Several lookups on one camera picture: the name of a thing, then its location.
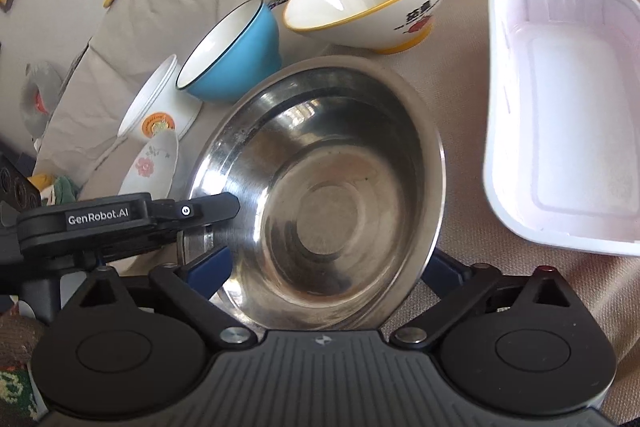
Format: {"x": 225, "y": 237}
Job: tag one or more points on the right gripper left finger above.
{"x": 187, "y": 290}

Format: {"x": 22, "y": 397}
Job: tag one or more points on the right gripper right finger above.
{"x": 459, "y": 288}

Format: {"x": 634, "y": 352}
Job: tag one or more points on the floral white plate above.
{"x": 154, "y": 168}

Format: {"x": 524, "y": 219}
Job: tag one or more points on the stainless steel bowl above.
{"x": 340, "y": 173}

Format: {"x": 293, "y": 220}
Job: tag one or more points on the white paper cup bowl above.
{"x": 159, "y": 105}

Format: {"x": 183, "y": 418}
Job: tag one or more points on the white plastic tray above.
{"x": 561, "y": 163}

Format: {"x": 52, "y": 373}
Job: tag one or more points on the blue enamel bowl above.
{"x": 240, "y": 51}

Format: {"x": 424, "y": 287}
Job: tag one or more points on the green floral cloth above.
{"x": 58, "y": 191}

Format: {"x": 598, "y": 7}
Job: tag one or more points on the yellow plush toy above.
{"x": 41, "y": 181}

